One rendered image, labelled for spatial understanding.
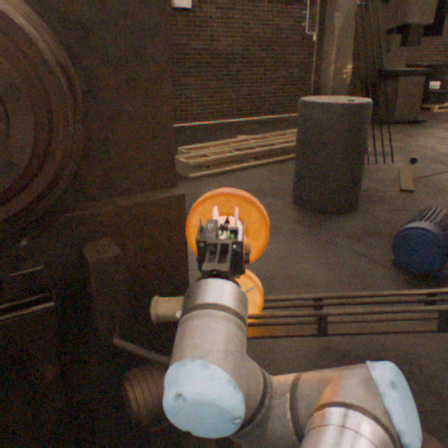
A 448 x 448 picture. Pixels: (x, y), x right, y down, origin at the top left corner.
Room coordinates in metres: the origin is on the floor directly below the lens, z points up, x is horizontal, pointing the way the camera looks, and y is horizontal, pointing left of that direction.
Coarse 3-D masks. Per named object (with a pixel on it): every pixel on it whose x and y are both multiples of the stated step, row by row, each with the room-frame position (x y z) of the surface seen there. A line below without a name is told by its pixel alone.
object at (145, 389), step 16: (144, 368) 0.71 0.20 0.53; (160, 368) 0.71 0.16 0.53; (128, 384) 0.67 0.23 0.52; (144, 384) 0.67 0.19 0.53; (160, 384) 0.67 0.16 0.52; (128, 400) 0.66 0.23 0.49; (144, 400) 0.64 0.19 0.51; (160, 400) 0.65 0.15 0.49; (144, 416) 0.63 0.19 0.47; (160, 416) 0.65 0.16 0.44; (144, 432) 0.68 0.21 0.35; (160, 432) 0.65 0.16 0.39; (176, 432) 0.67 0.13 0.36
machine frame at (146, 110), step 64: (64, 0) 0.91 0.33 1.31; (128, 0) 0.97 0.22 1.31; (128, 64) 0.97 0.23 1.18; (128, 128) 0.96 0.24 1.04; (64, 192) 0.87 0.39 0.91; (128, 192) 0.95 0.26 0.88; (0, 256) 0.75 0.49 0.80; (64, 256) 0.81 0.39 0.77; (128, 256) 0.89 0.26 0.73; (64, 320) 0.80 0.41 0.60; (0, 384) 0.71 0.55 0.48; (64, 384) 0.78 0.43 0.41
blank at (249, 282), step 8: (248, 272) 0.74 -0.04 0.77; (240, 280) 0.72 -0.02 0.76; (248, 280) 0.72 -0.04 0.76; (256, 280) 0.73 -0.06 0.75; (248, 288) 0.72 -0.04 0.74; (256, 288) 0.72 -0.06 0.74; (248, 296) 0.72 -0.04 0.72; (256, 296) 0.72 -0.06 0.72; (256, 304) 0.72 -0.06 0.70; (248, 312) 0.72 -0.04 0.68; (256, 312) 0.72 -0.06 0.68; (248, 320) 0.72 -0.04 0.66
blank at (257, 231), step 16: (208, 192) 0.68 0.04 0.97; (224, 192) 0.65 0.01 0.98; (240, 192) 0.66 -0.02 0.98; (192, 208) 0.66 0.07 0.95; (208, 208) 0.65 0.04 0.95; (224, 208) 0.65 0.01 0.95; (240, 208) 0.65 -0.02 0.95; (256, 208) 0.65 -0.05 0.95; (192, 224) 0.65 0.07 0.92; (256, 224) 0.65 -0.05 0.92; (192, 240) 0.65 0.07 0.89; (256, 240) 0.64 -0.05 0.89; (256, 256) 0.64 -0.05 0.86
